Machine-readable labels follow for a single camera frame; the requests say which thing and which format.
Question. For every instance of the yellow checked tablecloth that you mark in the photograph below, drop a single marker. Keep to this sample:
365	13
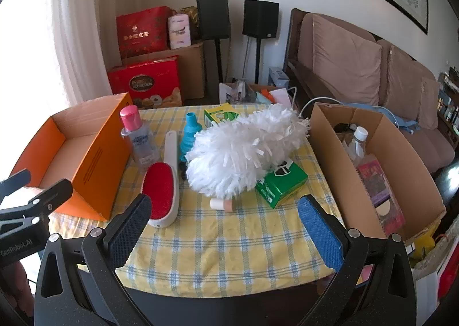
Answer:
233	247

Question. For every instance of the red and white lint brush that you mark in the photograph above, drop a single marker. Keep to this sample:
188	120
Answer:
161	186

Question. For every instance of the small brown cushion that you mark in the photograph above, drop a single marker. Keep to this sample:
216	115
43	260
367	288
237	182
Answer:
430	103

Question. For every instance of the orange cardboard box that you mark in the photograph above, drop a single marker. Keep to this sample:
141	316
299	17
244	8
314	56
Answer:
93	168

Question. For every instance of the white curtain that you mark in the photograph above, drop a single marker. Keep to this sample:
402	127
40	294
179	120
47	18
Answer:
79	25

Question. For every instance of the yellow bag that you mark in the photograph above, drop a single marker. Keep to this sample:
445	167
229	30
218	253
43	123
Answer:
426	243

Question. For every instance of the red gift bag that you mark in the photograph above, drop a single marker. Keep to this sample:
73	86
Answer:
143	32

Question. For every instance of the brown cardboard box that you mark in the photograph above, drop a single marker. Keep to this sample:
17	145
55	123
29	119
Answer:
405	168

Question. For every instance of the brown cardboard carton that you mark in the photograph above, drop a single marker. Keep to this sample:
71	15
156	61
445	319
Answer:
192	71

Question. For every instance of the large brown cushion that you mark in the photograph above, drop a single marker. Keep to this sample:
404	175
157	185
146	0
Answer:
344	60

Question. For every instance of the black speaker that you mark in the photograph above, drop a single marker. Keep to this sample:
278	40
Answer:
213	17
260	17

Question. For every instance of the medium brown cushion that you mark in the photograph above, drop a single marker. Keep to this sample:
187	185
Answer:
403	82

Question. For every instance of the clear bottle with white cap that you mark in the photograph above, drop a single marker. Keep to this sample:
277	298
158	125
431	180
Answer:
358	146

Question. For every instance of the blue cloth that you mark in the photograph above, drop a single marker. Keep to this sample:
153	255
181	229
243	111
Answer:
405	120

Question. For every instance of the black knob with screw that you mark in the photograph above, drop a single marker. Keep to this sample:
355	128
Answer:
183	169

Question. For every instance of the small beige tube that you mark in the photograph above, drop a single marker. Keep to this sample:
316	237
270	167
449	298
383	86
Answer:
220	204

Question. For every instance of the shelf with small items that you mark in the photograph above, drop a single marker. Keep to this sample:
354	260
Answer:
450	103

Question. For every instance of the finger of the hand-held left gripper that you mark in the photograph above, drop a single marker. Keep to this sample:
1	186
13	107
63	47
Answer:
14	182
50	195

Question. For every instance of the blue collapsible funnel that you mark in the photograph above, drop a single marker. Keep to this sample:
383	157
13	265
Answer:
189	132

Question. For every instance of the white fluffy duster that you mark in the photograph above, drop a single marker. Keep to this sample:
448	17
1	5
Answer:
236	146

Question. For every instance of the pink paper bag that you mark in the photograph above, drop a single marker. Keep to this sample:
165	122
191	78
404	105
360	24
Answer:
281	98

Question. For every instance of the person's left forearm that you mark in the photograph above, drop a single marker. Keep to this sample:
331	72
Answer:
14	281

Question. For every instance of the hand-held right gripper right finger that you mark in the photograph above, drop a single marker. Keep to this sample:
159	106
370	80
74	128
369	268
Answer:
319	232

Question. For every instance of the grey appliance box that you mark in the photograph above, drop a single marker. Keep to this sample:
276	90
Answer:
278	77

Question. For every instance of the white tissue pack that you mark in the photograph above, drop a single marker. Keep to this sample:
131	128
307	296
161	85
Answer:
179	32

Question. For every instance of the white paper carton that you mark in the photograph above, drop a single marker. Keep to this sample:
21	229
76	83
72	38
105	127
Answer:
229	93

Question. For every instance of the red gift box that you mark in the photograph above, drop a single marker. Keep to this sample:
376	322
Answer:
143	78

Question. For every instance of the brown sofa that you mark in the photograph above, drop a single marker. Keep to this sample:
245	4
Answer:
430	146

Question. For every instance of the green and yellow toothpaste box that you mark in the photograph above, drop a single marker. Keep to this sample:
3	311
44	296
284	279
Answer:
283	186

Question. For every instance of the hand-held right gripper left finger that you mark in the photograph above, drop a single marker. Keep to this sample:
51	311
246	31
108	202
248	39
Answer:
132	229

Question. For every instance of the clear bottle with pink cap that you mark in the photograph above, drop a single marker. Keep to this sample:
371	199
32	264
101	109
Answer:
141	143

